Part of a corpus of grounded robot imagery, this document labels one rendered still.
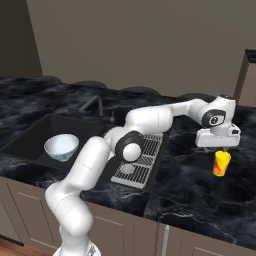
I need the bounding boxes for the taupe cupboard door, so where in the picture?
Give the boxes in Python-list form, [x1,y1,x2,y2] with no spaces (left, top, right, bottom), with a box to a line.
[5,179,65,255]
[156,223,256,256]
[83,201,135,256]

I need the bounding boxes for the black double basin sink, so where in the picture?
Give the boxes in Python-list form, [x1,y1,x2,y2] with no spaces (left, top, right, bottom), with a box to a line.
[0,112,172,192]

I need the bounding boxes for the black sink tap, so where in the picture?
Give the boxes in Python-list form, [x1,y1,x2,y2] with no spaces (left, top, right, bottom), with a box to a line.
[78,94,117,125]

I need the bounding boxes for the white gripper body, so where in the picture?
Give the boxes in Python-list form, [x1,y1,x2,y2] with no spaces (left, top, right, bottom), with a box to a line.
[194,128,241,149]

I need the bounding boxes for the silver cupboard handle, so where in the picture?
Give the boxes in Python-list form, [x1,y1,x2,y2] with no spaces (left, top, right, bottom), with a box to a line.
[164,225,171,256]

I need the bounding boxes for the white and blue bowl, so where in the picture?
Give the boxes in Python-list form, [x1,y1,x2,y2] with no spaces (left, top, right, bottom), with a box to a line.
[43,133,81,163]

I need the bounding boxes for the white wire sink rack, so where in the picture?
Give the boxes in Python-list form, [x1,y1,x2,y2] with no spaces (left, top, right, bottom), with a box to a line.
[110,132,165,190]

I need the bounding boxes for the brown cabinet with dark top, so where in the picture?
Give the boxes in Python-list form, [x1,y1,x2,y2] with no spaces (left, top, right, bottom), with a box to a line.
[232,49,256,108]

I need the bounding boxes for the yellow and red cup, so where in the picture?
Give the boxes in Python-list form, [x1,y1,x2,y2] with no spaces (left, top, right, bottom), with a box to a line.
[212,150,232,178]

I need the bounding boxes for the dark round stool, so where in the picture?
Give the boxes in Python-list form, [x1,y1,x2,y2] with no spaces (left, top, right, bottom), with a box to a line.
[120,86,162,96]
[177,92,217,103]

